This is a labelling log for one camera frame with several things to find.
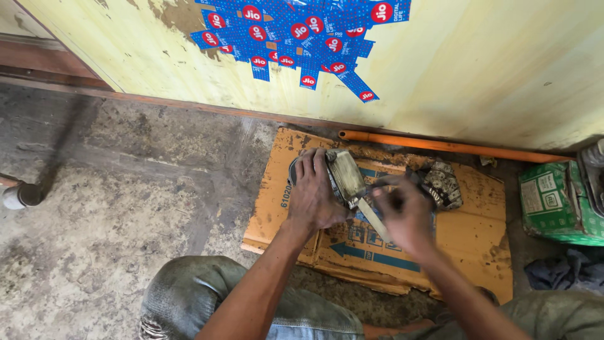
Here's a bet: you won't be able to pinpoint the person's left hand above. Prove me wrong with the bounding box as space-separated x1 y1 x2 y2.
288 148 353 232

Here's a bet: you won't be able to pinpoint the beige brush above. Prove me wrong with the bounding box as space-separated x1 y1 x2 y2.
356 185 393 244

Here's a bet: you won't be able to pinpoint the person's grey jeans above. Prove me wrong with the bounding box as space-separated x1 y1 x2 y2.
139 255 604 340

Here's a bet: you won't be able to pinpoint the grey metal machine part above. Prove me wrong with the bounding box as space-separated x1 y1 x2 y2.
578 138 604 219

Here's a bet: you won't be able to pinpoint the dark blue cloth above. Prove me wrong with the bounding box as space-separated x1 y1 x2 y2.
524 248 604 296

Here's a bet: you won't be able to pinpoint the person's right hand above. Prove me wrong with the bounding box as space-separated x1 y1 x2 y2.
370 174 438 256

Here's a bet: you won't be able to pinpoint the cluster of blue stickers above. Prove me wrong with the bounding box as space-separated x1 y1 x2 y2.
190 0 412 104

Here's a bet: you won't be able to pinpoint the grey metal engine part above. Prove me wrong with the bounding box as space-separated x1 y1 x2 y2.
288 149 369 211

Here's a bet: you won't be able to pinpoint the stained brown cardboard sheet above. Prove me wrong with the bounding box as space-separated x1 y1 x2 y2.
241 126 514 306

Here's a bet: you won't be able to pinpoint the green and white carton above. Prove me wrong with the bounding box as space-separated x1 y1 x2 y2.
518 160 604 247

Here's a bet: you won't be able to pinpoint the long orange pipe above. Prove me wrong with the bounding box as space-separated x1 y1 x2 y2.
338 130 575 164

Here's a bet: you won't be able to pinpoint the white pipe end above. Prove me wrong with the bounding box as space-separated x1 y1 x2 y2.
0 174 44 211

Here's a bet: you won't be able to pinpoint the brown wooden door frame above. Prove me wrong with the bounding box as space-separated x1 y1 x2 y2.
0 32 115 93

